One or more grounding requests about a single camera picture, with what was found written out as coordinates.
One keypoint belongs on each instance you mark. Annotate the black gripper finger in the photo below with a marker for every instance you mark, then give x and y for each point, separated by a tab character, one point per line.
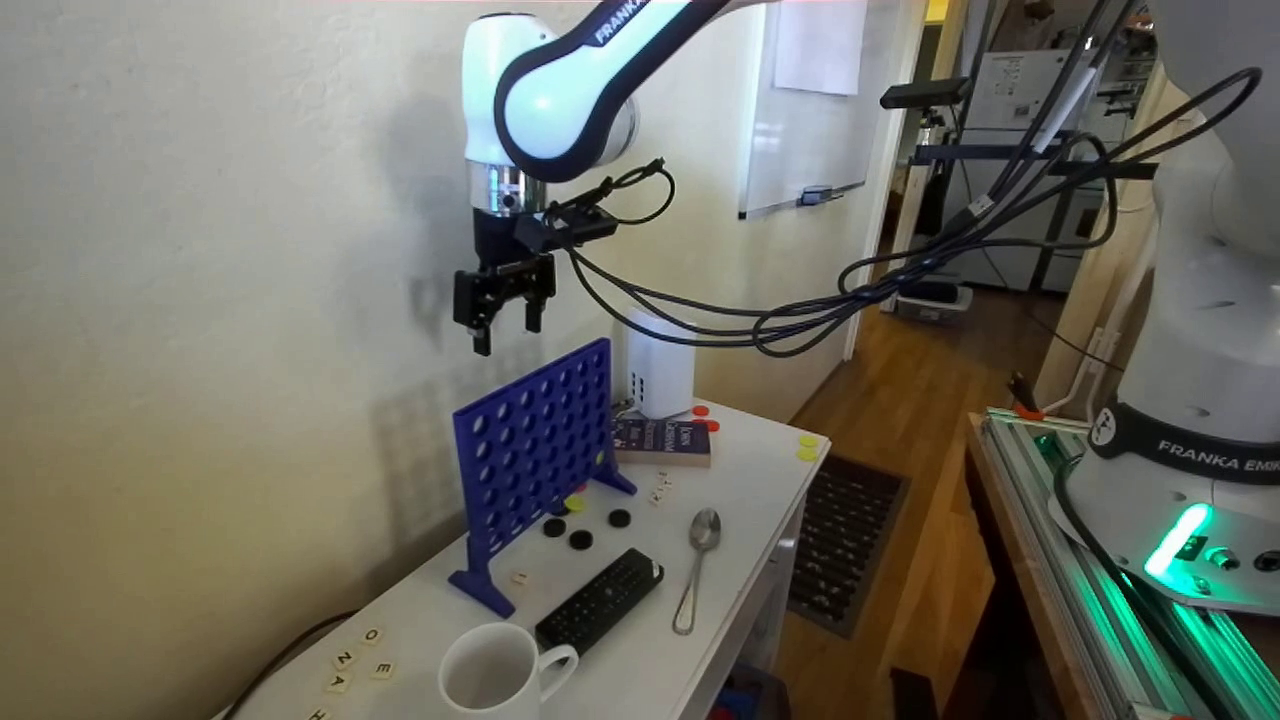
532	319
483	337

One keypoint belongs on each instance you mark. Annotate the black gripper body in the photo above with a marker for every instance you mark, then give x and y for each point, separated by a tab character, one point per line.
517	258

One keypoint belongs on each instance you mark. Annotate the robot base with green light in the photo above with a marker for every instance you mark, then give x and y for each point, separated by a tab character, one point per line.
1180	471

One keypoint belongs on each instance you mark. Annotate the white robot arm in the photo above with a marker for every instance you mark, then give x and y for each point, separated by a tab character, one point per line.
546	111

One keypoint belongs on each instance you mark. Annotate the blue connect four grid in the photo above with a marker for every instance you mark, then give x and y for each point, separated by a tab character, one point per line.
527	451

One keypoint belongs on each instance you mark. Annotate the white square bin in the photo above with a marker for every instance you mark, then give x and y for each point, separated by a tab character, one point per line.
658	366

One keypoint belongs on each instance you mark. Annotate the blue paperback book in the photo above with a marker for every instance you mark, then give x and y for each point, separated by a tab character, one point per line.
660	443

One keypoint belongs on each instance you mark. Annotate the black game disc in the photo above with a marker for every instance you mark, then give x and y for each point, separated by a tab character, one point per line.
582	541
554	527
616	517

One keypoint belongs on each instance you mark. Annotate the metal spoon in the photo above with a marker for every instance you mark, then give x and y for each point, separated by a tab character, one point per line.
701	538

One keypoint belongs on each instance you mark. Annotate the black remote control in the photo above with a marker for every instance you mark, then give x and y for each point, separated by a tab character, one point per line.
592	610

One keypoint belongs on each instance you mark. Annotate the white side table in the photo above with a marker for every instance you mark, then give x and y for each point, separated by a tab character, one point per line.
383	660

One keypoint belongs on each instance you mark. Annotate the yellow game disc upper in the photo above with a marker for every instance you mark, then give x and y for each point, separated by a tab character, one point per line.
811	451

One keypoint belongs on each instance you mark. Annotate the white ceramic mug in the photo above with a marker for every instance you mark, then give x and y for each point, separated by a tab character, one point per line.
501	672

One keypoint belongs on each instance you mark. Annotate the black floor vent grille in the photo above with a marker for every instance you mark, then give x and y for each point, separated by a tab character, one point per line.
850	517

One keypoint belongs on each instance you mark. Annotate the white whiteboard on wall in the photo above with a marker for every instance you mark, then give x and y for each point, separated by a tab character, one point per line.
819	106

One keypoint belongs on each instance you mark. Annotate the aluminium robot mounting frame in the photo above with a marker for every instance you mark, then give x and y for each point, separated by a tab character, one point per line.
1113	651

